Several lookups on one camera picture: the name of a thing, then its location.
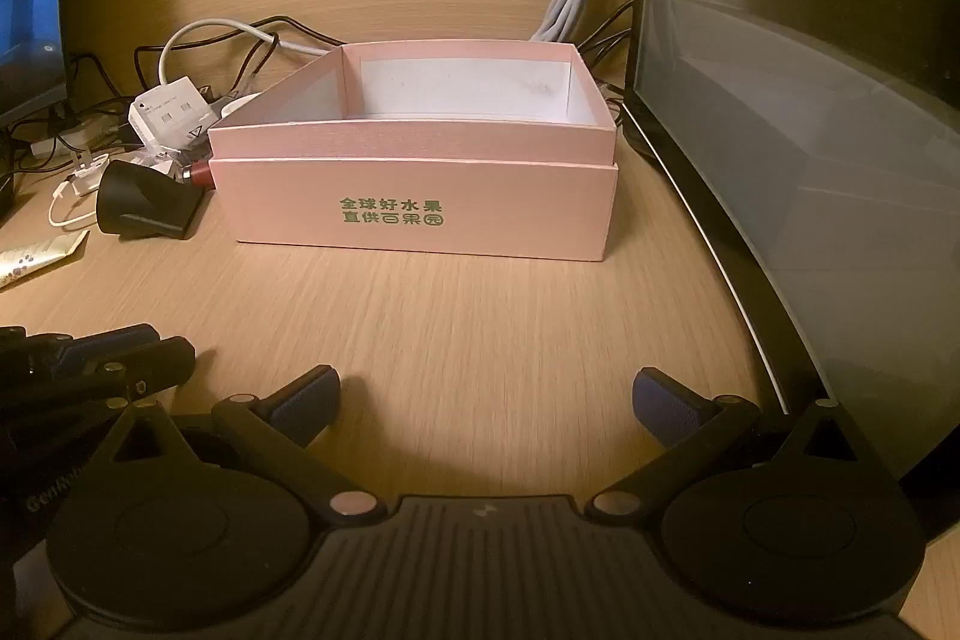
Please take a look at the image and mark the glass-sided computer case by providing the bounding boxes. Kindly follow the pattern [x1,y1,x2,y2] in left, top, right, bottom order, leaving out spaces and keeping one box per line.
[622,0,960,483]

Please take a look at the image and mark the gold foil packet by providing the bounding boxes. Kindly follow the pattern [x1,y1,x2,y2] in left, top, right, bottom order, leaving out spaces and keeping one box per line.
[0,231,89,290]

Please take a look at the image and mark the thick white cable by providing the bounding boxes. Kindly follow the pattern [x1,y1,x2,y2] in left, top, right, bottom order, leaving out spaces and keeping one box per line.
[157,17,346,86]

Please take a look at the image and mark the thin white cable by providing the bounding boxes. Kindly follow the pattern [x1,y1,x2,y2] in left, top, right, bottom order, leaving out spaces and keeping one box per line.
[49,175,102,232]

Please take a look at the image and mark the white power strip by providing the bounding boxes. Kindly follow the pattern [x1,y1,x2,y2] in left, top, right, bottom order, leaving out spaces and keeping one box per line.
[30,111,132,157]

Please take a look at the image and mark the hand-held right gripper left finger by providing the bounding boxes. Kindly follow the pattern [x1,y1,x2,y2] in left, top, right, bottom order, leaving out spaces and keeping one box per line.
[112,366,380,521]

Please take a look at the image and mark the red capped small tube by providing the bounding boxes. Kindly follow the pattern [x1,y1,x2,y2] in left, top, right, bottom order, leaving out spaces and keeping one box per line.
[176,160,216,191]

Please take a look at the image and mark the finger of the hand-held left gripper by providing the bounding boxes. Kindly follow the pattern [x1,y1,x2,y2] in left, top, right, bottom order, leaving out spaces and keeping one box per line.
[51,323,163,377]
[71,337,198,413]

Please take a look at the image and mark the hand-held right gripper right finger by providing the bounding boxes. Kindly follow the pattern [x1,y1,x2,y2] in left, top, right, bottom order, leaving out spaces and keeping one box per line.
[589,366,863,521]

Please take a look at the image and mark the black cone-shaped adapter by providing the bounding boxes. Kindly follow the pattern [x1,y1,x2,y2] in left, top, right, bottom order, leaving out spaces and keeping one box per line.
[96,158,207,241]

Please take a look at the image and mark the black cable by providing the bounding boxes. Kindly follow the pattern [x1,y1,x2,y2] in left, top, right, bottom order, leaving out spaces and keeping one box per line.
[577,0,638,112]
[135,14,346,90]

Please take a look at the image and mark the white cube power adapter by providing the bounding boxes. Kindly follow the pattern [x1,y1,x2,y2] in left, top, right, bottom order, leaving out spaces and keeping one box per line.
[127,76,220,150]

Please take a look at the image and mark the white pronged plug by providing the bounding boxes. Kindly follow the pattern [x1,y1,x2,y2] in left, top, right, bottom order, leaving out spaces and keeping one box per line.
[64,152,113,195]

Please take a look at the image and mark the pink cardboard box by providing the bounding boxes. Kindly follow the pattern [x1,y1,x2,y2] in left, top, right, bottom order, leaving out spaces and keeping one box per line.
[208,40,622,264]

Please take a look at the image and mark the white round charger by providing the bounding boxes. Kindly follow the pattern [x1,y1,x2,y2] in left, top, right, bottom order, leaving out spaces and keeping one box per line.
[217,92,263,124]

